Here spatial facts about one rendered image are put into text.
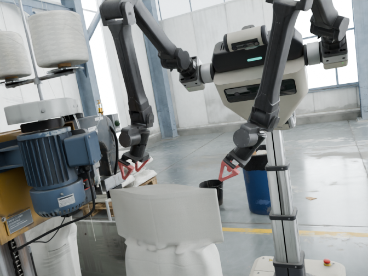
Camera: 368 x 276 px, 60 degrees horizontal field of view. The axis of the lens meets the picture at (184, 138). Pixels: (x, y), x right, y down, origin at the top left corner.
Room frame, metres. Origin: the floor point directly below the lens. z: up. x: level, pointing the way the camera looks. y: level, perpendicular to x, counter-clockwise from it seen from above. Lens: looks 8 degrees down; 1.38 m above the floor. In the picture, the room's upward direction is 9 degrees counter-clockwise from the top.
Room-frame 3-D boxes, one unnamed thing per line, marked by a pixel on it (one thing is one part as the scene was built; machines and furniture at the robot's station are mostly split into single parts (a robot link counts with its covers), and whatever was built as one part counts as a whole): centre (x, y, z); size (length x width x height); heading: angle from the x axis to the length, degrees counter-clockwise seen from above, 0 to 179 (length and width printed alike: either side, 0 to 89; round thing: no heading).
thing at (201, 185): (3.65, -0.23, 0.13); 0.30 x 0.30 x 0.26
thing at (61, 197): (0.94, 0.41, 1.21); 0.15 x 0.15 x 0.25
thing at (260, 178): (3.29, -0.77, 0.32); 0.51 x 0.48 x 0.65; 154
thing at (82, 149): (0.94, 0.30, 1.25); 0.10 x 0.08 x 0.12; 179
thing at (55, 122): (0.94, 0.41, 1.35); 0.12 x 0.12 x 0.04
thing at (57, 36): (1.08, 0.35, 1.61); 0.17 x 0.17 x 0.17
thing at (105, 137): (1.40, 0.49, 1.21); 0.30 x 0.25 x 0.30; 64
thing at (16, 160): (0.95, 0.50, 1.27); 0.12 x 0.09 x 0.09; 154
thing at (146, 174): (4.68, 0.82, 0.20); 0.67 x 0.43 x 0.15; 154
